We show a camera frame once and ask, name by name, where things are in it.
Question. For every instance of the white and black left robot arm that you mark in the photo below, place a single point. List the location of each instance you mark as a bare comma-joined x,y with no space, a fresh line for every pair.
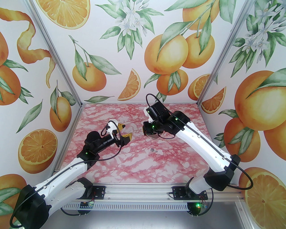
62,176

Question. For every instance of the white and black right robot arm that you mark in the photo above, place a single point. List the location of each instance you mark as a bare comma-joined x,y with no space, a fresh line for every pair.
201,143

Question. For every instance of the small green circuit board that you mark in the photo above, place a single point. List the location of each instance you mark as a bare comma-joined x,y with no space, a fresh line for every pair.
203,205
87,205

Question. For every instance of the black round device green light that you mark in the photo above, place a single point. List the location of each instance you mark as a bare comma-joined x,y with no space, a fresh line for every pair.
193,210

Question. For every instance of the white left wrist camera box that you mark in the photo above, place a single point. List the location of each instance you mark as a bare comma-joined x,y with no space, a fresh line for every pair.
112,125

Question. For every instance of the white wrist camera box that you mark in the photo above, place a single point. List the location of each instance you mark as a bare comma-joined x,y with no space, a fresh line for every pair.
152,117
112,125

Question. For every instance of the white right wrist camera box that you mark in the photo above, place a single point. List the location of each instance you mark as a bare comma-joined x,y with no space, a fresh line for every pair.
152,117

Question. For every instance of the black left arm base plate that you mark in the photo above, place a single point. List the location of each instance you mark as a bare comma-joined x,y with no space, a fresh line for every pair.
100,192

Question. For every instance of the aluminium mounting rail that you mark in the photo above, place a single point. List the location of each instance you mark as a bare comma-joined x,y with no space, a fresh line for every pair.
138,192

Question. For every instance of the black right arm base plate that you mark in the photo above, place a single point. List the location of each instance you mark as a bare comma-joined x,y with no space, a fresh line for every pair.
178,193

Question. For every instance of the aluminium frame post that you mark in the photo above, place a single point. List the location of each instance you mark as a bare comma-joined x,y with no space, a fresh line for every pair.
221,56
57,56

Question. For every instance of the aluminium frame leg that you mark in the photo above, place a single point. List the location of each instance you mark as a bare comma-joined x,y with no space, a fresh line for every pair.
244,215

